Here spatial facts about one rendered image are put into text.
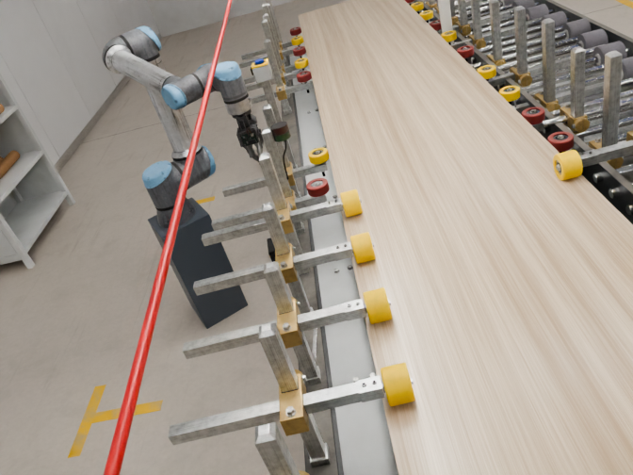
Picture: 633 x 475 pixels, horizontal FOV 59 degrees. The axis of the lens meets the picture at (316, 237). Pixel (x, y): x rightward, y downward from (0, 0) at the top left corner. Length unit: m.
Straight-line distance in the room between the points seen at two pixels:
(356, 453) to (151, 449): 1.31
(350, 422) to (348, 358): 0.23
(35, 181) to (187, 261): 2.56
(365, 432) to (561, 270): 0.64
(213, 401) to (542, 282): 1.67
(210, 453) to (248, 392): 0.32
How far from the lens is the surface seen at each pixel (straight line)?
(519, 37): 2.65
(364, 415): 1.60
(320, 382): 1.59
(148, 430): 2.74
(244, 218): 2.08
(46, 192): 5.17
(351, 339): 1.79
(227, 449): 2.49
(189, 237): 2.76
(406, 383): 1.18
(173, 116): 2.66
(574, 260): 1.53
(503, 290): 1.45
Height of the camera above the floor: 1.87
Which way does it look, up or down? 34 degrees down
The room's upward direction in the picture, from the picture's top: 17 degrees counter-clockwise
